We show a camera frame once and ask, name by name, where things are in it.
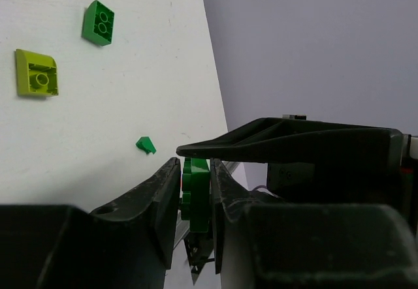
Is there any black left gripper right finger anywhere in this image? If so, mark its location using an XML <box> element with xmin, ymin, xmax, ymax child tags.
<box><xmin>210</xmin><ymin>159</ymin><xmax>417</xmax><ymax>288</ymax></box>

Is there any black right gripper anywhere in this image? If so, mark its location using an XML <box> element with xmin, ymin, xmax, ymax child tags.
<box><xmin>176</xmin><ymin>117</ymin><xmax>417</xmax><ymax>226</ymax></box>

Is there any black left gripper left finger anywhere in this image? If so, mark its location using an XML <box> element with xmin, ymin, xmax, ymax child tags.
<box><xmin>1</xmin><ymin>158</ymin><xmax>181</xmax><ymax>288</ymax></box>

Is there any green lego from plate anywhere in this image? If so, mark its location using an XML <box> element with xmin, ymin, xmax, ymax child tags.
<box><xmin>180</xmin><ymin>157</ymin><xmax>210</xmax><ymax>233</ymax></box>

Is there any small green wedge lego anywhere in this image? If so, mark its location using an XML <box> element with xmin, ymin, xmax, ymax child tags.
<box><xmin>135</xmin><ymin>136</ymin><xmax>157</xmax><ymax>155</ymax></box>

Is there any lime lego brick lower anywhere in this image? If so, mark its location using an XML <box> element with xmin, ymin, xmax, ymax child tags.
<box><xmin>15</xmin><ymin>49</ymin><xmax>59</xmax><ymax>97</ymax></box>

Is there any green square lego brick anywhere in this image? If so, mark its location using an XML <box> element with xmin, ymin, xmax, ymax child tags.
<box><xmin>82</xmin><ymin>0</ymin><xmax>115</xmax><ymax>46</ymax></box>

